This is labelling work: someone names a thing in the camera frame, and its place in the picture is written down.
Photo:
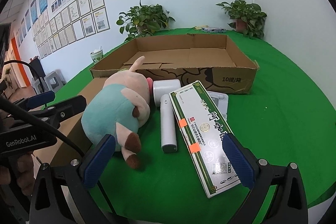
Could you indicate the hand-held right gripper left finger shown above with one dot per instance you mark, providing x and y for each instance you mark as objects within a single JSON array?
[{"x": 101, "y": 158}]

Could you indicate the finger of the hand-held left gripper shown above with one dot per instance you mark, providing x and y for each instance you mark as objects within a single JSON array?
[
  {"x": 42, "y": 98},
  {"x": 71, "y": 106}
]

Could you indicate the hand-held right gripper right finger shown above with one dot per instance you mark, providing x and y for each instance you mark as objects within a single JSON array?
[{"x": 237, "y": 163}]

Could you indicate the pink blue plush pig toy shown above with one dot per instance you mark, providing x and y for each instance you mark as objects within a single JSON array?
[{"x": 110, "y": 111}]

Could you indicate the green white medicine box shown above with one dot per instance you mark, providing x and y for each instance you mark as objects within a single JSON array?
[{"x": 202, "y": 129}]

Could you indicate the white phone stand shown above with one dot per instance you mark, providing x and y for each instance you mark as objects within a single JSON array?
[{"x": 220, "y": 100}]

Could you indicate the white hair dryer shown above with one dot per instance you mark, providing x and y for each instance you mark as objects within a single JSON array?
[{"x": 168, "y": 124}]

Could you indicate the large cardboard box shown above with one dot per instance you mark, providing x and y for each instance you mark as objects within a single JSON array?
[{"x": 183, "y": 56}]

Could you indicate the person's left hand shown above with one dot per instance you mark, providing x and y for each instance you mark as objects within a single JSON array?
[{"x": 25, "y": 174}]

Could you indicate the grey plastic stool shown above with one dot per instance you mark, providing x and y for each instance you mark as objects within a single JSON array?
[
  {"x": 38, "y": 86},
  {"x": 53, "y": 81}
]

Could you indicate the flat cardboard sheet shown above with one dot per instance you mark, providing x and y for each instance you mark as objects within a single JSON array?
[{"x": 68, "y": 134}]

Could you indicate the black cabinet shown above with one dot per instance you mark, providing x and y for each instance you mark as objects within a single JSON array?
[{"x": 36, "y": 67}]

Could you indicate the small potted plant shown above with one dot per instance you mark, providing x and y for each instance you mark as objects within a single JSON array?
[{"x": 8, "y": 77}]

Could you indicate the green tablecloth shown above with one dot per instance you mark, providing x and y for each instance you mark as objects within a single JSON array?
[{"x": 275, "y": 108}]

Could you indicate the leafy potted plant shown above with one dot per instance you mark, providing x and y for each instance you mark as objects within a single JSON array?
[{"x": 144, "y": 16}]

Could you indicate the colourful printed packet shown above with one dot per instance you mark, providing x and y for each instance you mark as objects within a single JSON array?
[{"x": 214, "y": 29}]

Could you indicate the red-potted green plant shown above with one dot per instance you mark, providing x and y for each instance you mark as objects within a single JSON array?
[{"x": 244, "y": 14}]

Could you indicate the wall of framed certificates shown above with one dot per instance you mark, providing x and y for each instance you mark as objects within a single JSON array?
[{"x": 76, "y": 22}]

